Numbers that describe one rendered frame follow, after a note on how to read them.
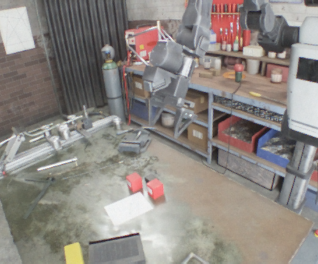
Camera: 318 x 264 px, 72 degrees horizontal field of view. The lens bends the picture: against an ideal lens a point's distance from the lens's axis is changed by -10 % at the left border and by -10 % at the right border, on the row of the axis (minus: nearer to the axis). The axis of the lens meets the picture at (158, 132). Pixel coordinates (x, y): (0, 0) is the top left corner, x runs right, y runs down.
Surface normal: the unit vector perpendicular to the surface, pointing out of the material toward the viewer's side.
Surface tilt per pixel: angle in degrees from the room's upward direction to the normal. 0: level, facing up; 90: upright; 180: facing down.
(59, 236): 0
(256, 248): 0
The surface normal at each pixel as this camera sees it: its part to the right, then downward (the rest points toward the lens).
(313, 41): -0.75, 0.37
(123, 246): -0.07, -0.87
